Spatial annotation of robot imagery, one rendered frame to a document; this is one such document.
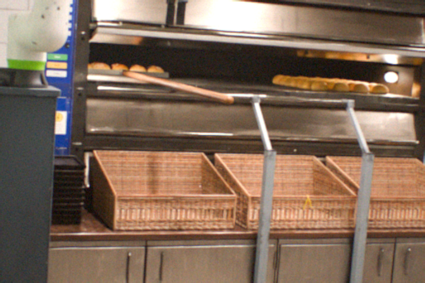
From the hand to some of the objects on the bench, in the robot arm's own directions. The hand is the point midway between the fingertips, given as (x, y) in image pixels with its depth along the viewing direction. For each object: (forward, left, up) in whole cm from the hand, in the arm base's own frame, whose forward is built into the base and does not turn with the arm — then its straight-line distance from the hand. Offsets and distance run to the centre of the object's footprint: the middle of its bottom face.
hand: (174, 21), depth 282 cm
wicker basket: (+82, +75, -87) cm, 142 cm away
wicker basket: (+22, +76, -87) cm, 118 cm away
